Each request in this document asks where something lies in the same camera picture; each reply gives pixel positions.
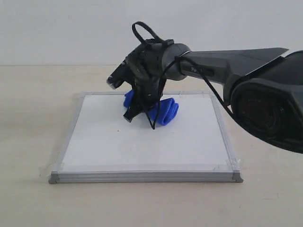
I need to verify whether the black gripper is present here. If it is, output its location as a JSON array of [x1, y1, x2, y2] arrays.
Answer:
[[123, 39, 174, 122]]

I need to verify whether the blue microfiber cloth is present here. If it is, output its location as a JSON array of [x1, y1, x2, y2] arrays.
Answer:
[[123, 90, 179, 128]]

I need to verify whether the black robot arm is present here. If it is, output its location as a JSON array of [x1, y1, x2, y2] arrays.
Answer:
[[124, 40, 303, 153]]

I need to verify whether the white aluminium-framed whiteboard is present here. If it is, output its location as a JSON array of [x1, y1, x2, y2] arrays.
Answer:
[[48, 91, 243, 184]]

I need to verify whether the clear tape back left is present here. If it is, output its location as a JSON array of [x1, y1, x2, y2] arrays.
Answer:
[[71, 92, 92, 100]]

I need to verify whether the clear tape front left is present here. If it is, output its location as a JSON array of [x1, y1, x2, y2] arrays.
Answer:
[[39, 162, 64, 178]]

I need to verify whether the clear tape front right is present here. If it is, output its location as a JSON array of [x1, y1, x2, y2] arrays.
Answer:
[[214, 158, 243, 172]]

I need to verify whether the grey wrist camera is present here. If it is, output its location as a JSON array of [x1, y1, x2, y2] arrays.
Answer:
[[107, 60, 133, 89]]

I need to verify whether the black cable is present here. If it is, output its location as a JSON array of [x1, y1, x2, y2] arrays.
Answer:
[[131, 21, 235, 131]]

